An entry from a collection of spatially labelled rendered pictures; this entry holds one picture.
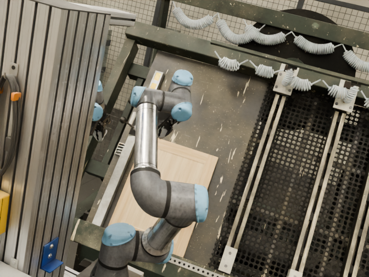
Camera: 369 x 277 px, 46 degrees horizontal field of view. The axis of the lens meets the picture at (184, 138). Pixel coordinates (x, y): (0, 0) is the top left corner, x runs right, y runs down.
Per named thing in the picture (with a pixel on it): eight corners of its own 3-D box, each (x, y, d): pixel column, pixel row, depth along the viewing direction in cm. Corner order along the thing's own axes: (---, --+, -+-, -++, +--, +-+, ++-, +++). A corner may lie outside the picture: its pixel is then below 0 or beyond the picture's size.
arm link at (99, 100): (79, 81, 199) (95, 75, 204) (83, 100, 207) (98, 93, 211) (89, 89, 195) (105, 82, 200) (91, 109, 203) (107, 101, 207)
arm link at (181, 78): (174, 81, 157) (173, 65, 163) (167, 102, 165) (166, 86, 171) (195, 84, 159) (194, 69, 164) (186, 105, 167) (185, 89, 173)
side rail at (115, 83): (57, 210, 248) (50, 207, 237) (130, 46, 277) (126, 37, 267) (66, 214, 246) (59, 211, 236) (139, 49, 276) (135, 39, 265)
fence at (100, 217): (93, 224, 237) (91, 223, 233) (156, 73, 262) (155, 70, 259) (102, 227, 236) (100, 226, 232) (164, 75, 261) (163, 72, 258)
